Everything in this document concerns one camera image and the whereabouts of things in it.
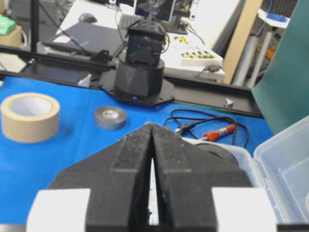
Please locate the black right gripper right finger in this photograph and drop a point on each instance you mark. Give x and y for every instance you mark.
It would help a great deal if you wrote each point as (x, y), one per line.
(185, 175)

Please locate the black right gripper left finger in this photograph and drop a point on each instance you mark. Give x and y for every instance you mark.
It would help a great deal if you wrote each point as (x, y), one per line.
(119, 178)

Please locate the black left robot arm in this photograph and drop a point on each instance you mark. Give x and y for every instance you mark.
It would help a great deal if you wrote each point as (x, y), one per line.
(139, 76)

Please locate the clear plastic tool box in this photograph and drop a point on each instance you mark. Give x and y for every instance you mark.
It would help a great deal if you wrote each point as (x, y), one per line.
(280, 165)

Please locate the white box with yellow parts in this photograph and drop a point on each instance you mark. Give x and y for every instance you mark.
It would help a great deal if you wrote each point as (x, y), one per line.
(187, 51)

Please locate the black tape roll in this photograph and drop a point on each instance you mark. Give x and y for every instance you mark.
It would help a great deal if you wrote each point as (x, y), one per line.
(219, 152)

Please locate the small grey tape roll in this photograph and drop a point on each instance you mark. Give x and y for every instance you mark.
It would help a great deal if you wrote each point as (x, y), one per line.
(110, 118)

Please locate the blue table cloth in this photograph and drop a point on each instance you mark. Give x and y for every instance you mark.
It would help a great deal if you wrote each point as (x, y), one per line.
(27, 168)

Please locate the beige masking tape roll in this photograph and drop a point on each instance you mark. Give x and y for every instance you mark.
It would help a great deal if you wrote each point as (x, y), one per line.
(29, 117)

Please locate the green cutting mat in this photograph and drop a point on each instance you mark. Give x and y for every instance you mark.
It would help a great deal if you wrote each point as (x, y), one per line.
(282, 95)

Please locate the dark blue laptop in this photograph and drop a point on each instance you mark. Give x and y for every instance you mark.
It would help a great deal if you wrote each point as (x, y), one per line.
(83, 38)

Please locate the black computer mouse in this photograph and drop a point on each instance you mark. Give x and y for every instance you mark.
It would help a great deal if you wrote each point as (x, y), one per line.
(87, 18)

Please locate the brown cardboard panel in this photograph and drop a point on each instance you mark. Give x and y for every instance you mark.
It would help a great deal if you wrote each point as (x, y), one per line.
(239, 38)

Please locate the green cloth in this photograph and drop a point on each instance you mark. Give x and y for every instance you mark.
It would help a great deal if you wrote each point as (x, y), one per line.
(6, 25)

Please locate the red handled soldering tool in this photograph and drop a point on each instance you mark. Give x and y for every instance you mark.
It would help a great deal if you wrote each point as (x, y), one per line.
(213, 136)

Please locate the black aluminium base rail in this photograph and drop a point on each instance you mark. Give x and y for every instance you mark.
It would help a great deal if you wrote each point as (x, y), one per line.
(67, 71)

